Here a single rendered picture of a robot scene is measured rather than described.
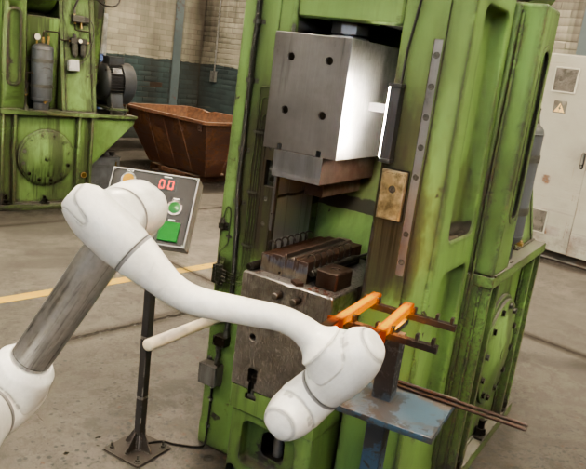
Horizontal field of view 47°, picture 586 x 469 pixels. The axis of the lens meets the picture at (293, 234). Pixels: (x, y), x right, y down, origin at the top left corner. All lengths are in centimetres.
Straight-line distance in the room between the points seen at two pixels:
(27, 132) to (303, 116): 478
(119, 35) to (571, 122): 682
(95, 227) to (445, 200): 127
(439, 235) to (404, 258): 15
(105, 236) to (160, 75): 1030
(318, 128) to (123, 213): 105
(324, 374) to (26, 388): 79
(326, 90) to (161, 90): 946
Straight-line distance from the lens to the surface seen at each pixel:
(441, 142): 230
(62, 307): 169
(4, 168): 687
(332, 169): 239
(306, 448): 257
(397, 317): 204
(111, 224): 141
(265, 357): 252
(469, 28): 229
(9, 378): 180
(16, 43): 674
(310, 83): 234
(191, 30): 1198
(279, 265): 246
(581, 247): 750
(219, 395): 299
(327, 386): 136
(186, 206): 257
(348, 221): 284
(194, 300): 140
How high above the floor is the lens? 166
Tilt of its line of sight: 14 degrees down
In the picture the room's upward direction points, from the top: 7 degrees clockwise
